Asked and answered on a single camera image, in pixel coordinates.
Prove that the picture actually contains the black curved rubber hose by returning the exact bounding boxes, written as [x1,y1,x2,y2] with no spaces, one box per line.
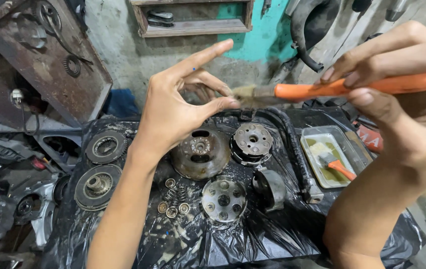
[290,0,342,74]

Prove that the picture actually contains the clutch disc with centre hub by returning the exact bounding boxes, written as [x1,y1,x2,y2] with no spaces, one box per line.
[74,164,123,212]

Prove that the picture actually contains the wooden wall shelf with tools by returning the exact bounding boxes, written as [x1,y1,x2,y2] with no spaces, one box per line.
[130,0,255,38]

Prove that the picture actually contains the black plastic sheet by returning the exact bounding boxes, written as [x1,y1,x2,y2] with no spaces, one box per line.
[43,106,426,269]

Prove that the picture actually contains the white plug with black cable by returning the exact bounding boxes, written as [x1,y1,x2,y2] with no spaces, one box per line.
[10,88,40,136]

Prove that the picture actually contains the large orange-handled paint brush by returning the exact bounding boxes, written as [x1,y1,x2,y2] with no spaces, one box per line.
[232,70,426,108]

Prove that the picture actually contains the heap of engine parts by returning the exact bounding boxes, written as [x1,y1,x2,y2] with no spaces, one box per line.
[0,127,83,269]

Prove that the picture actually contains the person's left hand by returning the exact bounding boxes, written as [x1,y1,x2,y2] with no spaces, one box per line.
[136,38,240,154]

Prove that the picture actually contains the clear plastic tray with liquid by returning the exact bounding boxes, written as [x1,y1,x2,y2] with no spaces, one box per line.
[300,125,367,189]

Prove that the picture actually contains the silver clutch pressure plate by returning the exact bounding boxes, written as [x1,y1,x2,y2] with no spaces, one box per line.
[201,176,248,224]

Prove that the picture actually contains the curved grey metal cover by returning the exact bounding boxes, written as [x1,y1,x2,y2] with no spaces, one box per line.
[252,167,287,213]

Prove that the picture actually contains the rusty metal rack with parts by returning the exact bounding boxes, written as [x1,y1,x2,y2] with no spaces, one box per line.
[0,0,113,130]

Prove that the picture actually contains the rusty round clutch housing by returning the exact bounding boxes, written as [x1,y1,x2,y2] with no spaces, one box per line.
[170,127,232,181]

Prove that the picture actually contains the blue cloth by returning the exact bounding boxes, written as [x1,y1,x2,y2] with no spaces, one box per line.
[103,88,141,119]

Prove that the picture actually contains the person's right hand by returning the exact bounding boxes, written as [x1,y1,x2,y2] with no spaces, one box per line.
[316,20,426,177]

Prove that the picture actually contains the clutch hub with plate stack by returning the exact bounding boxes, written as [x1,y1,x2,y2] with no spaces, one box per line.
[230,123,275,168]

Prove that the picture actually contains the red panel with white print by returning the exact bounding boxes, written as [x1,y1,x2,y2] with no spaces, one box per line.
[352,121,384,154]

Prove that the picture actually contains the toothed clutch friction plate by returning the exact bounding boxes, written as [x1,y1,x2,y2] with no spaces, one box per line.
[85,130,128,165]

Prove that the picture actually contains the small orange-handled paint brush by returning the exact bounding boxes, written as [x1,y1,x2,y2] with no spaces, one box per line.
[318,151,358,182]

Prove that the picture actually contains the black rubber-sleeved metal lever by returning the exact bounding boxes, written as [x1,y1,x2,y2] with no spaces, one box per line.
[265,108,325,204]

